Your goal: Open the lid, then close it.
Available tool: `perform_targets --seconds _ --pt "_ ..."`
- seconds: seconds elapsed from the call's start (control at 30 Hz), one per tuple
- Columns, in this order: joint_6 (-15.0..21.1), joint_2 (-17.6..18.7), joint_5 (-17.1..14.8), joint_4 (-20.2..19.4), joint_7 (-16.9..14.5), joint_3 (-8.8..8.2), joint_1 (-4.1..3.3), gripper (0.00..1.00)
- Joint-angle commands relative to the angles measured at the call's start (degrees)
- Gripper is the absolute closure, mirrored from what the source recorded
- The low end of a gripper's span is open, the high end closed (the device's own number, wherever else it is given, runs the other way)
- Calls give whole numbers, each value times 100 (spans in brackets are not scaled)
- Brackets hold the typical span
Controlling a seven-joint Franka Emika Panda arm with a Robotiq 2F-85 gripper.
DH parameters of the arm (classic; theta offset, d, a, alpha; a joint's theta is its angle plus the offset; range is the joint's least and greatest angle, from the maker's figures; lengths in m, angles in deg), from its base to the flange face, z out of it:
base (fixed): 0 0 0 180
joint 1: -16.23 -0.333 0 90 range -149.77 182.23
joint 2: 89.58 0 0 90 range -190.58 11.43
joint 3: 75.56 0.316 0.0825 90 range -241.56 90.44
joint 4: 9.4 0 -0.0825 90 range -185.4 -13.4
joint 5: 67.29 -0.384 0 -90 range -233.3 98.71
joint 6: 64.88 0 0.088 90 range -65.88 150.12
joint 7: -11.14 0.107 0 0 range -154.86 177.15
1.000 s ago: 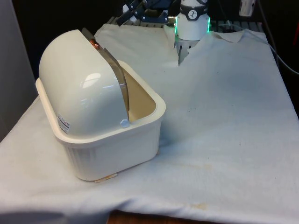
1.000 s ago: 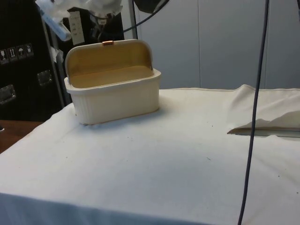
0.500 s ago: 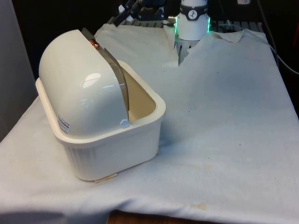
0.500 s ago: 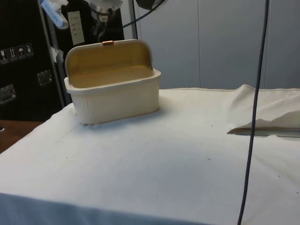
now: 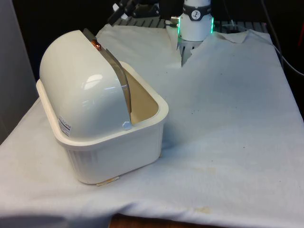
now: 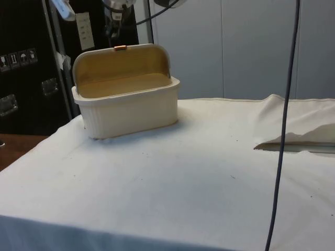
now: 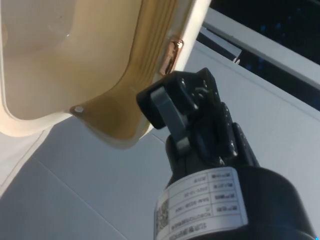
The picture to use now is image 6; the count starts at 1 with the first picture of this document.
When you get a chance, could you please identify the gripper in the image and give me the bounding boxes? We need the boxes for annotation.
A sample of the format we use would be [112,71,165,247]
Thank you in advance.
[104,19,122,38]

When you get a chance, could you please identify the rounded box lid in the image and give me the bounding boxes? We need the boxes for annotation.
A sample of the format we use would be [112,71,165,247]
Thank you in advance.
[72,44,172,96]

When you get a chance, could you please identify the white plastic bar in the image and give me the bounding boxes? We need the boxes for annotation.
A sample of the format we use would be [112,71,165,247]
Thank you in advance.
[50,0,77,22]

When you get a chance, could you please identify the cream box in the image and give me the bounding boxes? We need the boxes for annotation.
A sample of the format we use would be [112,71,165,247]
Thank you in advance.
[71,75,182,140]

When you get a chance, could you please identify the black cabinet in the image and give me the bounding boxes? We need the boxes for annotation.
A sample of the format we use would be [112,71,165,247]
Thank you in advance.
[0,0,140,136]

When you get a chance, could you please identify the black cable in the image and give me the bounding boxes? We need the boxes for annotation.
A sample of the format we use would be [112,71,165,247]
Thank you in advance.
[135,0,182,26]
[264,0,302,251]

